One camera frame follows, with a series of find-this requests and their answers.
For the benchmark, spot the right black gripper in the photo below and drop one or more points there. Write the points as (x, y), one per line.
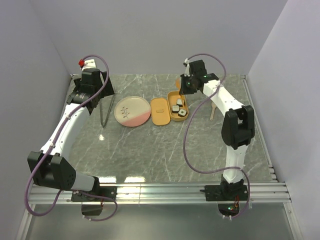
(183, 90)

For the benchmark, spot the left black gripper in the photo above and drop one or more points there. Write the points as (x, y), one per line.
(108, 90)

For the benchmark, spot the metal serving tongs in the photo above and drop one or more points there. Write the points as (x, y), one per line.
(105, 107)

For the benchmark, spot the sushi roll white top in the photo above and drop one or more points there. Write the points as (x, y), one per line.
(180, 102)

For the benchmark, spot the sushi roll green centre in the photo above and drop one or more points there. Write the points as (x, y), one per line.
(175, 109)

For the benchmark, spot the orange lunch box base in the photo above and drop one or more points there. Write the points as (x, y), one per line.
(172, 97)

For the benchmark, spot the sushi roll red centre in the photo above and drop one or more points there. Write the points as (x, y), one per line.
(182, 113)

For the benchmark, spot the beige plastic spoon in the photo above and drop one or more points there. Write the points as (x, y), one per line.
(213, 109)

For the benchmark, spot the orange lunch box lid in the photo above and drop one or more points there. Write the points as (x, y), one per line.
(160, 114)

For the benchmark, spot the orange plastic fork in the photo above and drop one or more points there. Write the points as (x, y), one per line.
(178, 85)

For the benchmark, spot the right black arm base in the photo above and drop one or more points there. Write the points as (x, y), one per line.
(232, 198)

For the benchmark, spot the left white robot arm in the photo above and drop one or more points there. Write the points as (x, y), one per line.
(50, 167)

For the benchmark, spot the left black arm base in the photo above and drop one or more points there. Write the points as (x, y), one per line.
(95, 197)

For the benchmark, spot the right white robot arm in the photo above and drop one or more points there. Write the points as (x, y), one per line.
(238, 127)

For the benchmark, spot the pink and cream plate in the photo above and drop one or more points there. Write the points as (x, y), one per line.
(132, 111)

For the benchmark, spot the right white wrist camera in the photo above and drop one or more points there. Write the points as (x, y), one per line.
(186, 63)

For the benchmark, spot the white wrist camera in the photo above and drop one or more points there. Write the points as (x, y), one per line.
(186, 63)
(87, 64)

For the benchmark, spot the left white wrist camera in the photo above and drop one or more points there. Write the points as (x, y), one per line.
(87, 64)

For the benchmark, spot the aluminium mounting rail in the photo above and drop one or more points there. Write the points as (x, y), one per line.
(163, 193)

